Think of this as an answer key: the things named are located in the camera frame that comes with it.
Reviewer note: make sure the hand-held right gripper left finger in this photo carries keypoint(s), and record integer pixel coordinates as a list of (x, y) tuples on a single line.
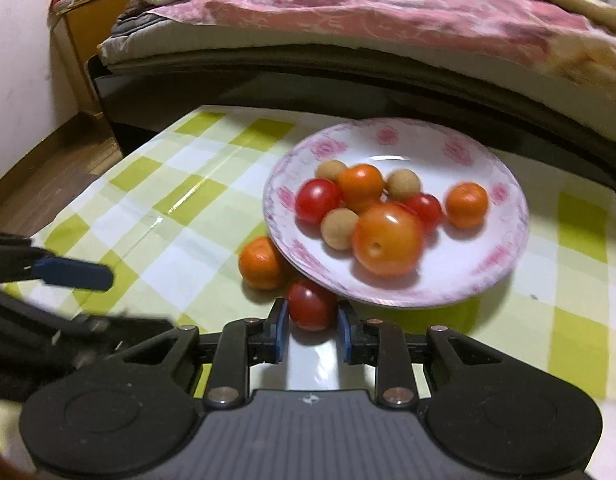
[(280, 332)]

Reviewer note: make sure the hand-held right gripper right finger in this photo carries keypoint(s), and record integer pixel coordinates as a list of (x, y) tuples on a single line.
[(345, 332)]

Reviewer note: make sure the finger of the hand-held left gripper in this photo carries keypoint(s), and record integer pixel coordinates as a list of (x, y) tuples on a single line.
[(73, 272), (88, 332)]

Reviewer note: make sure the red cherry tomato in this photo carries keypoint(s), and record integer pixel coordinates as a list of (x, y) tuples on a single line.
[(317, 201), (428, 210), (310, 306)]

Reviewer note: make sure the large orange-red tomato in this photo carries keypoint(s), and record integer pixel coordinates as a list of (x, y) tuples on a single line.
[(388, 242)]

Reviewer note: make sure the white floral plate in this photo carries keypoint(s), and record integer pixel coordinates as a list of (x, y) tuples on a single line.
[(458, 265)]

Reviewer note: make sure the small orange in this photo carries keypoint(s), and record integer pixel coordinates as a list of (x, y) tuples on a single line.
[(466, 205), (360, 187), (260, 263)]

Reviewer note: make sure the tan longan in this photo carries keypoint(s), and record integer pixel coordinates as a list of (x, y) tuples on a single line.
[(403, 186), (330, 171), (339, 230)]

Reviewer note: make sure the green checkered tablecloth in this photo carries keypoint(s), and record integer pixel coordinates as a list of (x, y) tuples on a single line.
[(188, 200)]

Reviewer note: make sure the wooden nightstand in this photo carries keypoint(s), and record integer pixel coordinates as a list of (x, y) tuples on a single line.
[(88, 45)]

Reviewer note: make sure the grey mattress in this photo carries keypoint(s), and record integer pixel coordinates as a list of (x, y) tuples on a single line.
[(188, 55)]

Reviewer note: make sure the grey folded cloth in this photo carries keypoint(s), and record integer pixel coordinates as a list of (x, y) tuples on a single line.
[(133, 25)]

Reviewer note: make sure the dark bed frame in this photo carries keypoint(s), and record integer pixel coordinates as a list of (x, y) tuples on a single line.
[(238, 90)]

